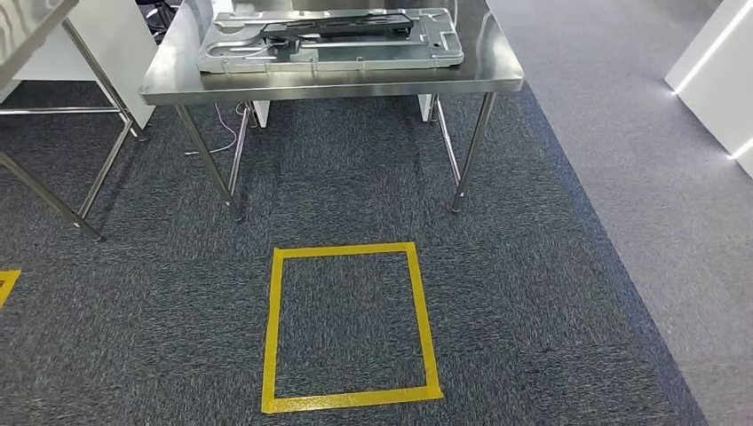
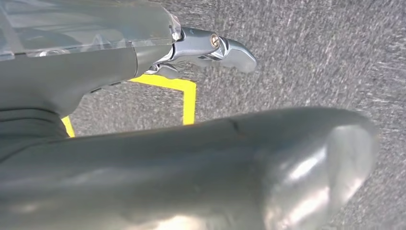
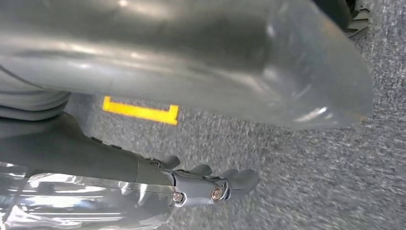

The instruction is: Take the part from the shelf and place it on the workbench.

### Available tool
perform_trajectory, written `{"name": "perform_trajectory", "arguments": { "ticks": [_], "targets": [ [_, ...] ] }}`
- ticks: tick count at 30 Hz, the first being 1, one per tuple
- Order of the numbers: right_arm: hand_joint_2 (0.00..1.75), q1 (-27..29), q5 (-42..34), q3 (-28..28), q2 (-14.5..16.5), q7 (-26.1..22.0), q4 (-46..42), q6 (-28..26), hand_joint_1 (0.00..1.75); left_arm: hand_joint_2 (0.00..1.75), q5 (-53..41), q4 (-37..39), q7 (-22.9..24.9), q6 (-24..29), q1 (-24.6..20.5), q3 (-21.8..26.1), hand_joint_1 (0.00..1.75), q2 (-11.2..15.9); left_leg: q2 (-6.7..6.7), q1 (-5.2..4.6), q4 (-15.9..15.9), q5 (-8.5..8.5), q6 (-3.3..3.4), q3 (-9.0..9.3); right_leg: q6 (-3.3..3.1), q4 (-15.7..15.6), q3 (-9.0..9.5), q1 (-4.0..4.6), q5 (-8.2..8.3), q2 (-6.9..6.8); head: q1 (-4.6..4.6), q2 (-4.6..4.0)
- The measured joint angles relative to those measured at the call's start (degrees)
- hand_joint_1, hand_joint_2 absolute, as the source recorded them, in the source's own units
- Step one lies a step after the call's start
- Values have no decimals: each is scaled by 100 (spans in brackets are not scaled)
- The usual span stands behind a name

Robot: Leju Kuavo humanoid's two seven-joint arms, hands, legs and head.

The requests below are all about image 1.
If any black plastic plate frame part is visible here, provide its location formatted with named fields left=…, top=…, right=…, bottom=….
left=260, top=12, right=415, bottom=48

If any stainless steel workbench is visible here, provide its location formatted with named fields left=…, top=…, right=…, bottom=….
left=139, top=0, right=526, bottom=224

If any yellow floor tape square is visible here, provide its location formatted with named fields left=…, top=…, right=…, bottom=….
left=260, top=241, right=443, bottom=415

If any grey metal fixture plate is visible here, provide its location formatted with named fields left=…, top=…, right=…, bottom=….
left=196, top=6, right=466, bottom=75

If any white cabinet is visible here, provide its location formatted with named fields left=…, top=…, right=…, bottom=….
left=12, top=0, right=159, bottom=130

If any white booth panel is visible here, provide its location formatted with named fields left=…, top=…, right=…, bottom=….
left=664, top=0, right=753, bottom=179

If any stainless steel side table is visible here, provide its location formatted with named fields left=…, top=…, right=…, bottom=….
left=0, top=0, right=148, bottom=243

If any white floor cable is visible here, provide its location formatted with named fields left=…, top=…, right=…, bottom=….
left=184, top=100, right=251, bottom=157

